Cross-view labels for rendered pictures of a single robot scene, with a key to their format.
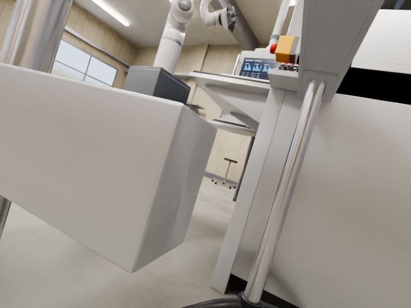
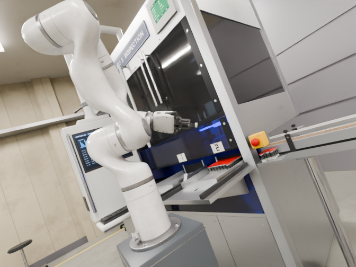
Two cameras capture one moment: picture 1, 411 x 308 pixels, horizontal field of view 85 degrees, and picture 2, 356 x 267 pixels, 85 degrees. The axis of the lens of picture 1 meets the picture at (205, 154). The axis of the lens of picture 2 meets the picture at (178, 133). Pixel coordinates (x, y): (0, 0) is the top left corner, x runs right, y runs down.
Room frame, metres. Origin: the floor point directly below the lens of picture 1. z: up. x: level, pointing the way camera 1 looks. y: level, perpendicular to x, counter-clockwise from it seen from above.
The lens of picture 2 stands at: (0.77, 0.90, 1.13)
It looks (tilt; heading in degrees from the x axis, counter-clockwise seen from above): 3 degrees up; 296
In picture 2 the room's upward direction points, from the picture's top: 21 degrees counter-clockwise
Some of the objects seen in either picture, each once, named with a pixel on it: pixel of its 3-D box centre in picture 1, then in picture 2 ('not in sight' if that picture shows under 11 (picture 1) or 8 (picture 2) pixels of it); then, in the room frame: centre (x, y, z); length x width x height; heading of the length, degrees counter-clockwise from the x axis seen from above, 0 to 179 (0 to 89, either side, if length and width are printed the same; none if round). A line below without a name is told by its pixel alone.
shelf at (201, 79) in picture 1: (249, 105); (190, 184); (1.33, -0.16, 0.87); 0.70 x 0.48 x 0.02; 159
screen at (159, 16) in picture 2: not in sight; (160, 8); (1.12, -0.25, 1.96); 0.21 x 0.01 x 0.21; 159
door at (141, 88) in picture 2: not in sight; (146, 106); (1.60, -0.46, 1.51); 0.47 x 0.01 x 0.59; 159
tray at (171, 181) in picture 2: not in sight; (179, 178); (1.46, -0.29, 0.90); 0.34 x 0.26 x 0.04; 69
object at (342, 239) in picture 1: (330, 203); (203, 201); (1.71, -1.02, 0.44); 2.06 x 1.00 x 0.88; 159
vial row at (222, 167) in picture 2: not in sight; (220, 168); (1.13, -0.20, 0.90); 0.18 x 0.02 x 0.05; 159
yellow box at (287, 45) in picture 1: (287, 49); (259, 140); (0.87, -0.18, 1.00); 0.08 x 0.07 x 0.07; 69
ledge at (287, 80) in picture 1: (288, 80); (274, 159); (0.84, -0.22, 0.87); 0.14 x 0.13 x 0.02; 69
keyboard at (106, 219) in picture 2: (235, 126); (128, 207); (1.89, -0.17, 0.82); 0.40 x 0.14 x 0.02; 61
